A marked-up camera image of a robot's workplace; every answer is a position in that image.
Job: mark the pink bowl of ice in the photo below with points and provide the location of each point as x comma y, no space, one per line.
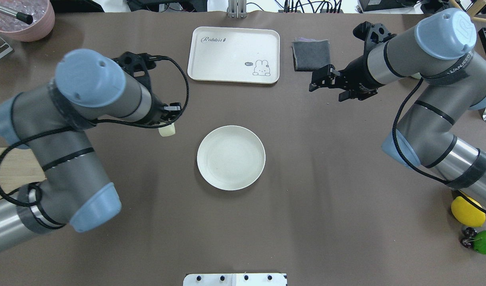
43,24

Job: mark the grey folded cloth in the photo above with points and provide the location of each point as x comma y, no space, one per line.
310,54

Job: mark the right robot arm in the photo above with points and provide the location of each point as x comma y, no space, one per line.
439,48

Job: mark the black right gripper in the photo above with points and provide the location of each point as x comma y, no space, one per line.
357,74

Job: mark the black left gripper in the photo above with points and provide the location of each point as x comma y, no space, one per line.
159,111

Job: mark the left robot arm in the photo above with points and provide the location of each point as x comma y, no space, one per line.
51,120

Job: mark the bamboo cutting board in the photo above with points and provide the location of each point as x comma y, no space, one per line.
19,167

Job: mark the cream rabbit tray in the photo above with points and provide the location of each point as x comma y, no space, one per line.
234,55

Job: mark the green lime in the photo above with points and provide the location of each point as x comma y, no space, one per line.
479,242

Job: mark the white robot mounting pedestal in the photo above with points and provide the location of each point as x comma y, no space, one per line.
236,279

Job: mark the steel muddler black tip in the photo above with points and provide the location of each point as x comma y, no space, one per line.
26,18

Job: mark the yellow lemon near lime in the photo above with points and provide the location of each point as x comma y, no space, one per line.
466,213

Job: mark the aluminium frame post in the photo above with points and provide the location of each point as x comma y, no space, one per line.
237,9

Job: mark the cream round plate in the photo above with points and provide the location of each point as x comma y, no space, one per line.
231,158

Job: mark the dark purple fruit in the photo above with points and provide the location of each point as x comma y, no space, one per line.
469,234

